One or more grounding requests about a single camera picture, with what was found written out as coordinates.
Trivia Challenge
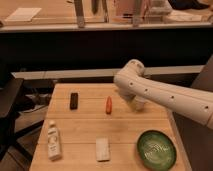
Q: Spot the black office chair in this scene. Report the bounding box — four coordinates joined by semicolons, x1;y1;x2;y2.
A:
0;64;45;163

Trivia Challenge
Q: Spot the grey metal post right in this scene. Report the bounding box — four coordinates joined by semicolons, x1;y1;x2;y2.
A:
132;0;142;27

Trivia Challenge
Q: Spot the black rectangular remote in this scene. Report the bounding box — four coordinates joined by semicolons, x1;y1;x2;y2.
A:
70;93;78;110

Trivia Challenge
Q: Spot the white paper sheet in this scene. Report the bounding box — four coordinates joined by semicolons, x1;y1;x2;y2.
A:
5;7;41;22

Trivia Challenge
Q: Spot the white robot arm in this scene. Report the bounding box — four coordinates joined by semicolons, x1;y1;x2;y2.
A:
114;59;213;129

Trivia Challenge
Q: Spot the white plastic bottle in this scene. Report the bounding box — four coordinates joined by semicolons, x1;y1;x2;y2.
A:
47;120;62;161

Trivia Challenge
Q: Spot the grey metal post left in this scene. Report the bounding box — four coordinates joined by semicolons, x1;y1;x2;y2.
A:
74;0;85;28

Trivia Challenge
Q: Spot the grey metal post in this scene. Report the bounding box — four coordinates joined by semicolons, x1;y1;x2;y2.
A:
132;0;142;27
74;0;85;28

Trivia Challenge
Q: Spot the green ribbed bowl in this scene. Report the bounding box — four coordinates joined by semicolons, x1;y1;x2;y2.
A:
137;130;177;171

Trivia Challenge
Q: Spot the white paper cup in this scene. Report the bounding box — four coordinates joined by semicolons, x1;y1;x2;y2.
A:
134;96;146;111

